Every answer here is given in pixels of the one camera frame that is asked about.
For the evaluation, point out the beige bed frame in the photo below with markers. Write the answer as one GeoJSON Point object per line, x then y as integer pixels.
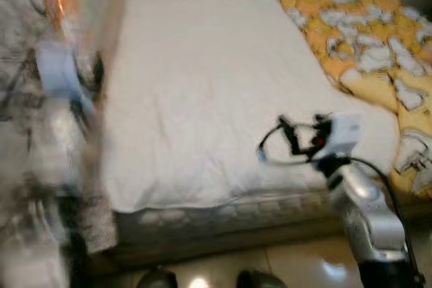
{"type": "Point", "coordinates": [108, 65]}

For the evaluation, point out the dark right robot foot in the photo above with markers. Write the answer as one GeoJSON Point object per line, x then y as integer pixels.
{"type": "Point", "coordinates": [260, 281]}

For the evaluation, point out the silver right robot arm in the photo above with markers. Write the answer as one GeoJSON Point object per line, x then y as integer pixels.
{"type": "Point", "coordinates": [368, 220]}

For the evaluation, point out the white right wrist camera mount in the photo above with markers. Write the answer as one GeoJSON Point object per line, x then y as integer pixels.
{"type": "Point", "coordinates": [347, 133]}

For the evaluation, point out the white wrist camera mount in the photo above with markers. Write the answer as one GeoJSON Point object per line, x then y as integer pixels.
{"type": "Point", "coordinates": [62, 75]}
{"type": "Point", "coordinates": [347, 133]}

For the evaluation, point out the yellow egg print duvet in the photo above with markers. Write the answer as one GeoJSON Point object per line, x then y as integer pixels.
{"type": "Point", "coordinates": [351, 32]}

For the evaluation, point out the dark left robot foot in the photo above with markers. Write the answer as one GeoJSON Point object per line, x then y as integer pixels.
{"type": "Point", "coordinates": [156, 280]}

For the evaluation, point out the dark robot foot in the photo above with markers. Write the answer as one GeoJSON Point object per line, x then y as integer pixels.
{"type": "Point", "coordinates": [156, 280]}
{"type": "Point", "coordinates": [260, 281]}

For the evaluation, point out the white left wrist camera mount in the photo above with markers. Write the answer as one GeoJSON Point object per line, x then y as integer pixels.
{"type": "Point", "coordinates": [62, 75]}

